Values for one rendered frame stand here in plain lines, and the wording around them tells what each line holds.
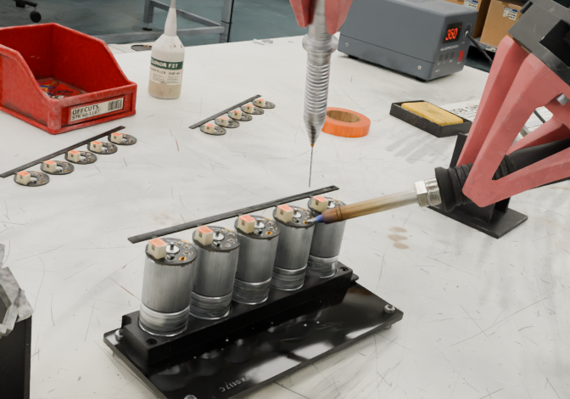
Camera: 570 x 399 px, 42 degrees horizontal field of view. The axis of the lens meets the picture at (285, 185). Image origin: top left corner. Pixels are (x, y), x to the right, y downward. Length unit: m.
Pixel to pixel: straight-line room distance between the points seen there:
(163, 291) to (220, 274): 0.03
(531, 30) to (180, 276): 0.21
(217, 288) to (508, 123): 0.17
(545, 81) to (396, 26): 0.67
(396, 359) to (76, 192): 0.26
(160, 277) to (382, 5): 0.73
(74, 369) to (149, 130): 0.34
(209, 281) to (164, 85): 0.41
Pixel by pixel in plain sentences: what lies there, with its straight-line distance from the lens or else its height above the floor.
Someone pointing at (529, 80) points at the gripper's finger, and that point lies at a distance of 0.36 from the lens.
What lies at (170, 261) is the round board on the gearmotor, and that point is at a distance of 0.35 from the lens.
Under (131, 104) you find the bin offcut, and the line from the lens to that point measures 0.70.
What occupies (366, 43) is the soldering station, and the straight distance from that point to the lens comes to 1.04.
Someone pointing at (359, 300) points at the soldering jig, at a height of 0.76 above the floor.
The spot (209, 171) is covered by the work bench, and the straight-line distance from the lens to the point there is 0.61.
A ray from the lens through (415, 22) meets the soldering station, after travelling 1.01.
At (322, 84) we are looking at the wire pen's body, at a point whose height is 0.90.
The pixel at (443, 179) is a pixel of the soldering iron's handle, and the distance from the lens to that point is 0.39.
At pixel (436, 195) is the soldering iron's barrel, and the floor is 0.84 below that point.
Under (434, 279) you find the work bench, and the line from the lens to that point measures 0.51.
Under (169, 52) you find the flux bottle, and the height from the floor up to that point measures 0.80.
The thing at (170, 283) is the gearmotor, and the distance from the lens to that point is 0.36.
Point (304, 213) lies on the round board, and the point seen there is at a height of 0.81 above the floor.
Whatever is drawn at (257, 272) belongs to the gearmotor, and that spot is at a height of 0.79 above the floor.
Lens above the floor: 0.99
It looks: 24 degrees down
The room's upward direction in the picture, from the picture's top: 10 degrees clockwise
